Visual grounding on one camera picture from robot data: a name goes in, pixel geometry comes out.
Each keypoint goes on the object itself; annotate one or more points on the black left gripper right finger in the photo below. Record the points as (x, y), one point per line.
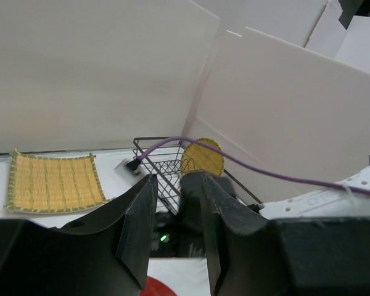
(248, 254)

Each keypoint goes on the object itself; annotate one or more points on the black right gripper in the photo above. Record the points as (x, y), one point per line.
(181, 235)

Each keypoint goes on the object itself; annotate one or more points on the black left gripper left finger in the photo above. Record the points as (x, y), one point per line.
(105, 252)

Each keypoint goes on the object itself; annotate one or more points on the red and teal floral plate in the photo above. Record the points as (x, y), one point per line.
(155, 287)

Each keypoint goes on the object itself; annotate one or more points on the round yellow woven plate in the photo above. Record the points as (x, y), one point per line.
(199, 158)

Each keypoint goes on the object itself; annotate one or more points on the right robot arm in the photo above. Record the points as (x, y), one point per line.
(323, 202)

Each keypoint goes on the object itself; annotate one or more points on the square yellow bamboo plate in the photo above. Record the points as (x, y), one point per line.
(46, 185)

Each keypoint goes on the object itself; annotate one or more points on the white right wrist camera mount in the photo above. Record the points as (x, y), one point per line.
(129, 167)

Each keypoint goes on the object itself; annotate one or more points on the black wire dish rack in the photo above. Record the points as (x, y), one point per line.
(168, 163)

